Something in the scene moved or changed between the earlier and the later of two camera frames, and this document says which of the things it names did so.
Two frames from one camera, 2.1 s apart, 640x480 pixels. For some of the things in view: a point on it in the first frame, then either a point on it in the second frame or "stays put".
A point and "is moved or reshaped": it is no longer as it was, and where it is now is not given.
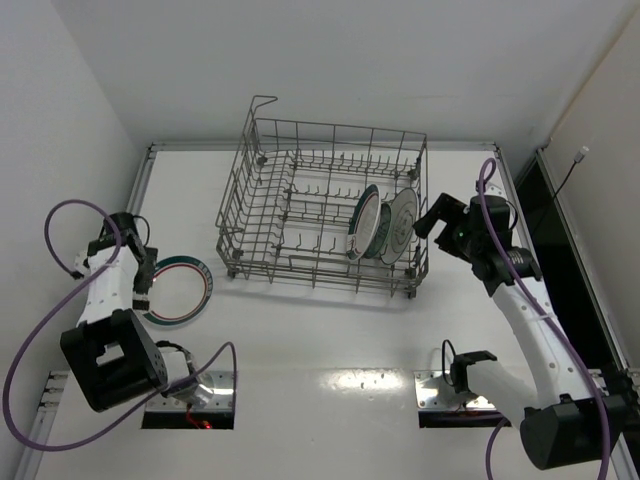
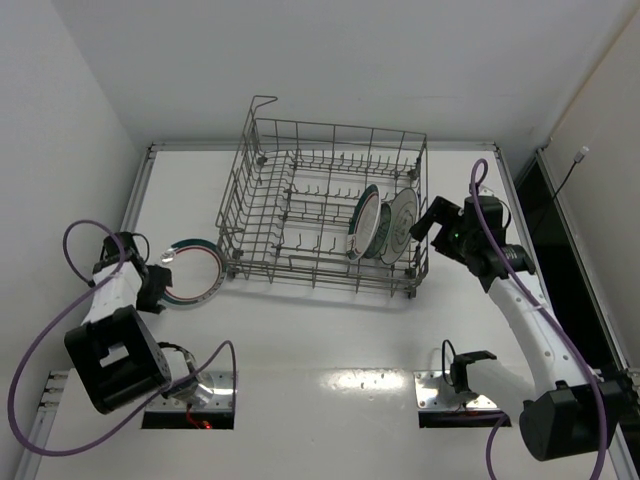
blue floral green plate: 380,233 stays put
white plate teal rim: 182,288 is moved or reshaped
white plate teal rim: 400,230 stays put
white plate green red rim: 363,221 stays put
